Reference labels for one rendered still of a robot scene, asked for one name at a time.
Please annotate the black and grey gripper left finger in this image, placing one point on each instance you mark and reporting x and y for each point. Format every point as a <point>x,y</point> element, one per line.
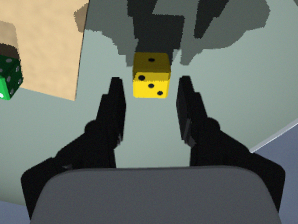
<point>100,137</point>

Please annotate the yellow die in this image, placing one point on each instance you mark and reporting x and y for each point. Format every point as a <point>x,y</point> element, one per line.
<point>151,75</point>

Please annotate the green die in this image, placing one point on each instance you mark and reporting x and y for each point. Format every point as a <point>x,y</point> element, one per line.
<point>10,76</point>

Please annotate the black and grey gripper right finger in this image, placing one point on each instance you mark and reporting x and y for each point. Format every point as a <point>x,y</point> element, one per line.
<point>212,143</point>

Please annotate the tan flat mat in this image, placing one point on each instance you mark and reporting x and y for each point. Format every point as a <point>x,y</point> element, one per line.
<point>46,36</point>

